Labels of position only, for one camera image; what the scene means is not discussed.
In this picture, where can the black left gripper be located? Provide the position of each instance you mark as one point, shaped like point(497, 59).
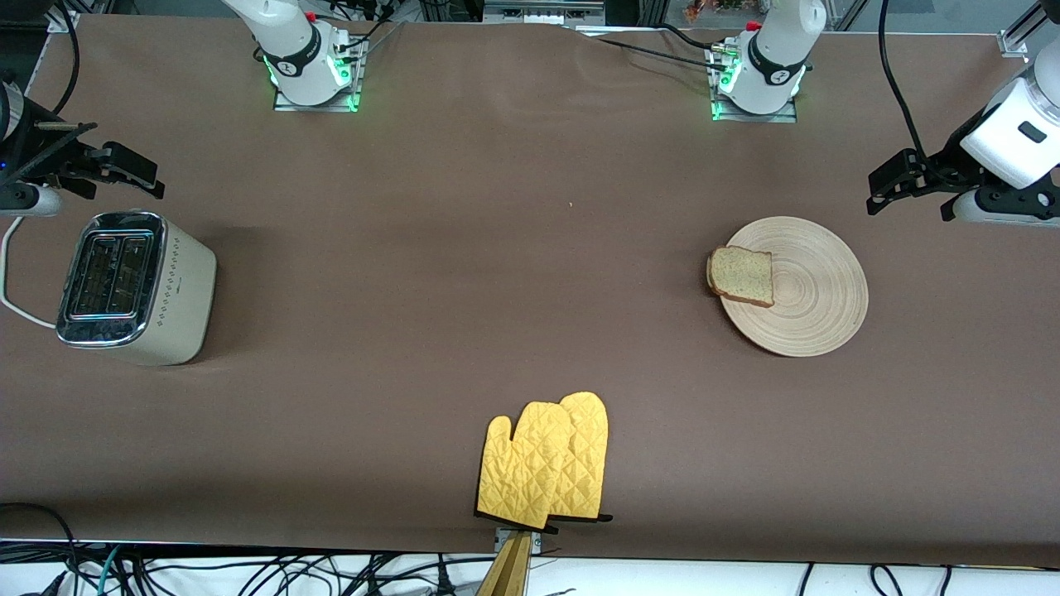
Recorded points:
point(946, 166)

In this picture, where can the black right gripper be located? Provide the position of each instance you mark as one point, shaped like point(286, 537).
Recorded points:
point(51, 159)

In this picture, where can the round wooden plate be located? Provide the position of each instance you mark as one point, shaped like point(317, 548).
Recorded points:
point(820, 298)

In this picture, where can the slice of brown bread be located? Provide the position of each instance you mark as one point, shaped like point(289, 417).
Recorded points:
point(743, 275)

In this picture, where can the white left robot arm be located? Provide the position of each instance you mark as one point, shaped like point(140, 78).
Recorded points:
point(770, 58)

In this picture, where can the cream two-slot toaster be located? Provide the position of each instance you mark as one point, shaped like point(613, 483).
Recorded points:
point(178, 290)

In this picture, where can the colourful snack packets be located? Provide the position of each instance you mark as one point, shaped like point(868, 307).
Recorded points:
point(712, 8)

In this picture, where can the dark table cover sheet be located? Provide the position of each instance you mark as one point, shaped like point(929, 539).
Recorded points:
point(414, 207)

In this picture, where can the yellow quilted oven mitt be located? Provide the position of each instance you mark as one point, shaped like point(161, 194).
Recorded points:
point(590, 447)
point(526, 472)

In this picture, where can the small aluminium corner bracket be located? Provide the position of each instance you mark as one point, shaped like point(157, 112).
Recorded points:
point(62, 21)

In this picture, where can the aluminium frame profile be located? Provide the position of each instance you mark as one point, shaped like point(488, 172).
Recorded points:
point(1014, 41)

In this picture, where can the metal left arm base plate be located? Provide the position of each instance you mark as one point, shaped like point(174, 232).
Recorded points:
point(754, 118)

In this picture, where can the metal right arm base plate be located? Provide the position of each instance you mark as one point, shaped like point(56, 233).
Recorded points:
point(315, 108)

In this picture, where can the grey metal rail unit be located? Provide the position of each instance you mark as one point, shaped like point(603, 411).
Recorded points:
point(542, 10)

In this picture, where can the metal stand bracket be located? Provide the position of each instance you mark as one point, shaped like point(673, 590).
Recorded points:
point(536, 544)

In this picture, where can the wooden camera stand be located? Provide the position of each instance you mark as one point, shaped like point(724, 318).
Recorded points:
point(509, 575)

